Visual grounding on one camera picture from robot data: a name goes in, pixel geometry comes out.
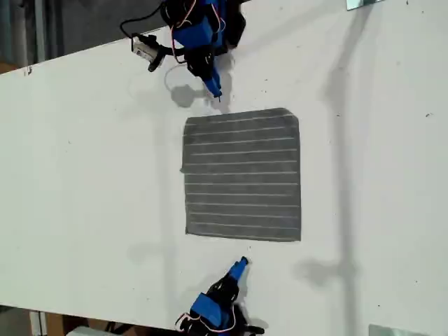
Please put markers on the grey striped square towel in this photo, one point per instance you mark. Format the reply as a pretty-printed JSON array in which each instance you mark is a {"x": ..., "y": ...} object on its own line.
[{"x": 241, "y": 175}]

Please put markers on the white box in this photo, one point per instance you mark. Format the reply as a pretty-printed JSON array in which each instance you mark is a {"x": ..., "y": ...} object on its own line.
[{"x": 87, "y": 332}]

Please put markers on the white table leg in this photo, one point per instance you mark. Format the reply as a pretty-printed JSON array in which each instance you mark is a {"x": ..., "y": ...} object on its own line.
[{"x": 38, "y": 323}]

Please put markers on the camera black stalk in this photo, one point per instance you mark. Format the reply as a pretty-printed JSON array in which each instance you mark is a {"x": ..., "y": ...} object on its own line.
[{"x": 175, "y": 52}]

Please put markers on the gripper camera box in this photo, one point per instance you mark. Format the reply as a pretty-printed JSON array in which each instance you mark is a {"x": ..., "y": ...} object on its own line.
[
  {"x": 145, "y": 49},
  {"x": 252, "y": 329}
]

